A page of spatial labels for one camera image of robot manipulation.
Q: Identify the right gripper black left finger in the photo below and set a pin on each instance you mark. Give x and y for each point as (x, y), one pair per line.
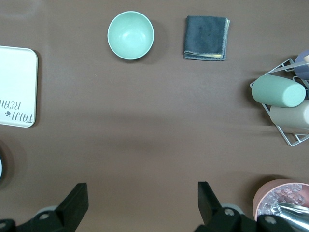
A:
(72, 207)

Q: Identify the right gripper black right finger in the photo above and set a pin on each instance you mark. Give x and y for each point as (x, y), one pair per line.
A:
(210, 207)

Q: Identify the white round plate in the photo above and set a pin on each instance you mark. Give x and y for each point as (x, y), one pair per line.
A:
(1, 168)

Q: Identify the pink bowl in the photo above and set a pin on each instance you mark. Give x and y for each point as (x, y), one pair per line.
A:
(263, 193)

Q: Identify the clear plastic ice cubes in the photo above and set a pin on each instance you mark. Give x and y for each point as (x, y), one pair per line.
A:
(285, 194)

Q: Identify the silver metal scoop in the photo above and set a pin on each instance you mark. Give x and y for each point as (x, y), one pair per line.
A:
(297, 215)

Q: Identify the beige cup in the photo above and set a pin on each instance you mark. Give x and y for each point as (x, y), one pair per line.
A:
(289, 116)

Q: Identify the green cup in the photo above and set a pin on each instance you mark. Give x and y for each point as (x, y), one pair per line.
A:
(275, 90)

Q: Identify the beige bear print tray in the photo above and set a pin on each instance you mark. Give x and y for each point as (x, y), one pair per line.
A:
(17, 84)

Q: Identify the slate blue cup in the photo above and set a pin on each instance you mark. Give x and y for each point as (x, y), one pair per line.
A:
(301, 68)

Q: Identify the folded grey cloth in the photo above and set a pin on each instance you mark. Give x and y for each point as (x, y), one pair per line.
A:
(205, 36)

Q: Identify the mint green bowl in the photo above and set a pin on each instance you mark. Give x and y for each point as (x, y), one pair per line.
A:
(130, 35)

